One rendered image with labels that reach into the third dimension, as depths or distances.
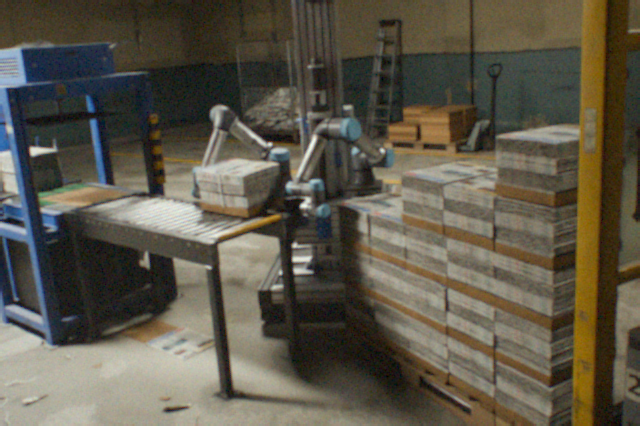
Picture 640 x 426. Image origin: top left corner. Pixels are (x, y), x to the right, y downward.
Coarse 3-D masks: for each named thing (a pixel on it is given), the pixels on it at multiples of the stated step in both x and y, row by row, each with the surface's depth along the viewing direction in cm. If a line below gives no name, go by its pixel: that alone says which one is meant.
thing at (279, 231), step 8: (168, 200) 416; (176, 200) 411; (184, 200) 408; (192, 200) 406; (288, 216) 355; (280, 224) 355; (288, 224) 355; (256, 232) 369; (264, 232) 365; (272, 232) 361; (280, 232) 357; (288, 232) 356
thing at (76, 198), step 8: (72, 192) 456; (80, 192) 454; (88, 192) 452; (96, 192) 450; (104, 192) 448; (112, 192) 447; (120, 192) 444; (48, 200) 436; (56, 200) 435; (64, 200) 433; (72, 200) 431; (80, 200) 429; (88, 200) 428; (96, 200) 426
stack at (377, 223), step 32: (352, 224) 353; (384, 224) 329; (352, 256) 360; (416, 256) 311; (448, 256) 291; (480, 256) 274; (352, 288) 368; (384, 288) 340; (416, 288) 314; (448, 288) 297; (480, 288) 277; (384, 320) 345; (416, 320) 321; (448, 320) 299; (480, 320) 281; (384, 352) 350; (416, 352) 326; (448, 352) 303; (480, 352) 284; (416, 384) 330; (448, 384) 310; (480, 384) 288; (480, 416) 292
